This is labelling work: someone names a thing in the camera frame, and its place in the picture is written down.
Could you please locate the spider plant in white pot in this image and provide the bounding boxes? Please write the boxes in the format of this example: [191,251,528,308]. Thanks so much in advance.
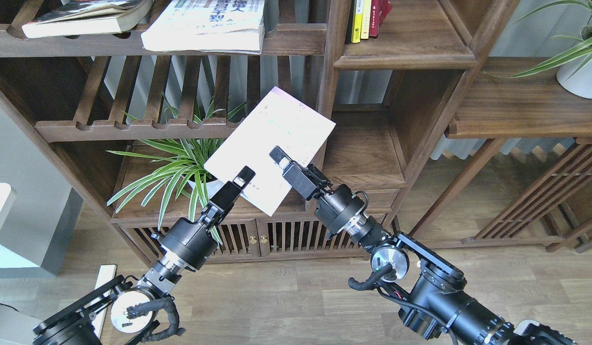
[106,93,258,247]

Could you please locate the potted plant on side shelf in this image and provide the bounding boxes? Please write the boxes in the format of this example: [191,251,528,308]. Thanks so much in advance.
[491,0,592,99]

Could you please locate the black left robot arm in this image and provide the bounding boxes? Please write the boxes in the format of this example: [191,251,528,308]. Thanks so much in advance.
[33,167,255,345]

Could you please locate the large white book blue text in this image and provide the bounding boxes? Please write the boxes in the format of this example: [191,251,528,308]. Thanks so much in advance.
[141,0,265,55]

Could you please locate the yellow book spine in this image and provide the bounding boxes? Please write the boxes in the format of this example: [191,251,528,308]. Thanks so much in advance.
[349,0,364,44]

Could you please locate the wooden side shelf unit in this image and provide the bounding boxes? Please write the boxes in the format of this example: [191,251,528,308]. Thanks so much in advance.
[410,57,592,252]

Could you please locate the tan paperback book top left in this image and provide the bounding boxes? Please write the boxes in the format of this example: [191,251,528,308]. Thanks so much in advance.
[22,0,152,38]

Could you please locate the dark wooden bookshelf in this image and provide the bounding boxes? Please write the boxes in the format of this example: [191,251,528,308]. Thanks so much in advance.
[0,0,518,266]

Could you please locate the cream book spine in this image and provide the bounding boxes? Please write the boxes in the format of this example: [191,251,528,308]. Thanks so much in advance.
[360,0,371,41]

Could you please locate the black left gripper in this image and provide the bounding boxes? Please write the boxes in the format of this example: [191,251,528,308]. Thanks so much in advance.
[152,166,256,271]

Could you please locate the red book spine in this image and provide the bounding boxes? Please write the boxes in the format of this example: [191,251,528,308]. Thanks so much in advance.
[369,0,392,38]

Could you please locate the small white purple book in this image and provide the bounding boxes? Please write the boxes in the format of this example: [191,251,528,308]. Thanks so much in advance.
[204,87,335,216]

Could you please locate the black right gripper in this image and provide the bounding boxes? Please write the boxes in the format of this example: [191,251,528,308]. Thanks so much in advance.
[269,146,370,239]

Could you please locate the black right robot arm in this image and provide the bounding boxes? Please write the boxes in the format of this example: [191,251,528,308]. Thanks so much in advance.
[270,147,574,345]

